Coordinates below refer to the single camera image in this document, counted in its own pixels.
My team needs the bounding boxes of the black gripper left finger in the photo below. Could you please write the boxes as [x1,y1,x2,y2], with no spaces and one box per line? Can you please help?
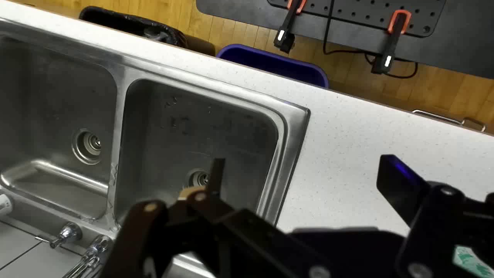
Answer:
[103,157,333,278]

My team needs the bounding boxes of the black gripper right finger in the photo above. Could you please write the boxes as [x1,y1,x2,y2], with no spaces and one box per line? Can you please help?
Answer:
[376,154,494,278]

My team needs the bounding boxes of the stainless steel double sink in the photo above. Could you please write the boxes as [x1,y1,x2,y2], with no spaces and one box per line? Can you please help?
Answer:
[0,18,313,278]

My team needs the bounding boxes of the orange black clamp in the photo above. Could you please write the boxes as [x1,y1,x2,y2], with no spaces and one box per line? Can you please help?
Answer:
[371,8,414,76]
[274,0,309,55]

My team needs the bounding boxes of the black bin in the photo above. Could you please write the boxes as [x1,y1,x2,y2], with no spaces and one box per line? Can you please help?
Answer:
[78,5,217,56]

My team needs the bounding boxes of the blue plastic bin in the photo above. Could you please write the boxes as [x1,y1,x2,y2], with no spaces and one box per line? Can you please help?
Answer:
[217,44,331,92]

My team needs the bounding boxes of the chrome faucet handle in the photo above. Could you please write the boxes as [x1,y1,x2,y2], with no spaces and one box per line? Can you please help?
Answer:
[50,221,86,252]

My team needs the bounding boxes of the metal wire handle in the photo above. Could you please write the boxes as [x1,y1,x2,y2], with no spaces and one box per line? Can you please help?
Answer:
[411,109,489,135]

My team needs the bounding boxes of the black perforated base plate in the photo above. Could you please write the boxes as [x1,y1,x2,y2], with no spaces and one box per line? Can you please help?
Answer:
[197,0,494,81]

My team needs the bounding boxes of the red-handled clamps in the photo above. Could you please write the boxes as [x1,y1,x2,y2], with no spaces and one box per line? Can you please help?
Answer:
[322,0,422,81]

